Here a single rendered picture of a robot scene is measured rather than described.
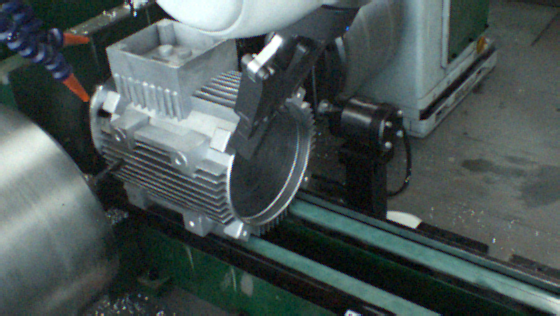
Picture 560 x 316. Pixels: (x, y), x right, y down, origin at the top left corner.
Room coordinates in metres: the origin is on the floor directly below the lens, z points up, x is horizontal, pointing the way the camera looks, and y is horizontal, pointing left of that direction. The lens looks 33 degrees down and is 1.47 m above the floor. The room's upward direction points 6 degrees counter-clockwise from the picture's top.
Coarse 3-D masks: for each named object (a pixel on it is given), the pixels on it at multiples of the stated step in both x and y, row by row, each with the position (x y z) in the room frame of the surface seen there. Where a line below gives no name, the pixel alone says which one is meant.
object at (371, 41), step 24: (384, 0) 0.96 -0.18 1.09; (360, 24) 0.90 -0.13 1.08; (384, 24) 0.94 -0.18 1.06; (240, 48) 0.94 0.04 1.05; (336, 48) 0.86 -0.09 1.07; (360, 48) 0.89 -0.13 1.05; (384, 48) 0.94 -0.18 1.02; (240, 72) 0.97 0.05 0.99; (336, 72) 0.86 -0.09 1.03; (360, 72) 0.89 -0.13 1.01; (336, 96) 0.87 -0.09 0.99
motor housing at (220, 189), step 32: (224, 96) 0.69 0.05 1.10; (160, 128) 0.70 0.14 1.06; (192, 128) 0.67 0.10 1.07; (224, 128) 0.65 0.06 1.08; (288, 128) 0.75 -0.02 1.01; (128, 160) 0.70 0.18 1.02; (160, 160) 0.66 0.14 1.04; (224, 160) 0.63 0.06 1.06; (256, 160) 0.76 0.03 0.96; (288, 160) 0.74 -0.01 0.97; (160, 192) 0.67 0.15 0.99; (192, 192) 0.63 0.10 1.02; (224, 192) 0.61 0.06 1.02; (256, 192) 0.72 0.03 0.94; (288, 192) 0.70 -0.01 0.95; (224, 224) 0.61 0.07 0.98; (256, 224) 0.64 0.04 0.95
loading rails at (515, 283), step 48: (144, 240) 0.74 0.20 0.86; (192, 240) 0.67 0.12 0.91; (240, 240) 0.65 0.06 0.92; (288, 240) 0.70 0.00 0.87; (336, 240) 0.65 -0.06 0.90; (384, 240) 0.62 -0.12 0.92; (432, 240) 0.60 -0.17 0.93; (144, 288) 0.70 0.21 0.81; (192, 288) 0.69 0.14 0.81; (240, 288) 0.63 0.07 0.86; (288, 288) 0.57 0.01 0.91; (336, 288) 0.54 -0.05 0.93; (384, 288) 0.61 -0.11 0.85; (432, 288) 0.57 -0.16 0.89; (480, 288) 0.53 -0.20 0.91; (528, 288) 0.52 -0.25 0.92
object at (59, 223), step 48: (0, 144) 0.54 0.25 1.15; (48, 144) 0.56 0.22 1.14; (0, 192) 0.50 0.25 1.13; (48, 192) 0.52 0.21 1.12; (96, 192) 0.59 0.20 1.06; (0, 240) 0.46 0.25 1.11; (48, 240) 0.49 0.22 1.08; (96, 240) 0.51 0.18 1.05; (0, 288) 0.44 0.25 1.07; (48, 288) 0.47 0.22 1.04; (96, 288) 0.51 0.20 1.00
